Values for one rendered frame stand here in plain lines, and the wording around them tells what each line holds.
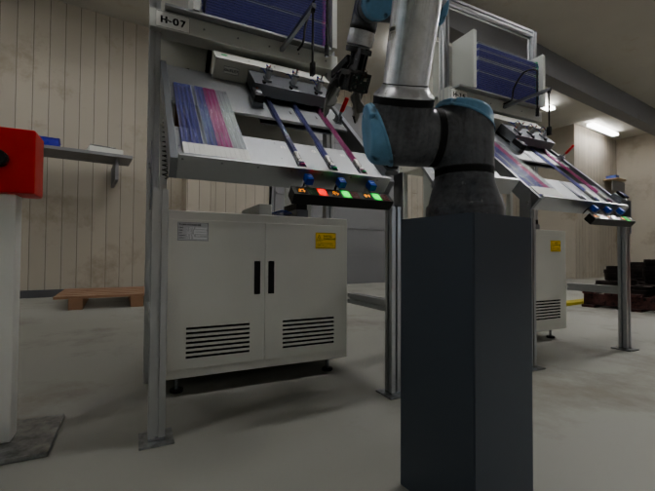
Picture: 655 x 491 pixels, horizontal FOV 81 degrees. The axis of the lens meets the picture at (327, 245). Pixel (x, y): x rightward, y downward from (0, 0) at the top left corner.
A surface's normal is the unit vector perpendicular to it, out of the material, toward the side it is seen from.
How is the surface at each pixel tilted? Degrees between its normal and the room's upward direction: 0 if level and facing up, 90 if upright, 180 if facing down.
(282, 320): 90
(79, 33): 90
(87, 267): 90
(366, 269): 90
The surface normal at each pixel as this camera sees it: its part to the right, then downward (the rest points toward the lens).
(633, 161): -0.84, -0.02
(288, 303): 0.45, -0.02
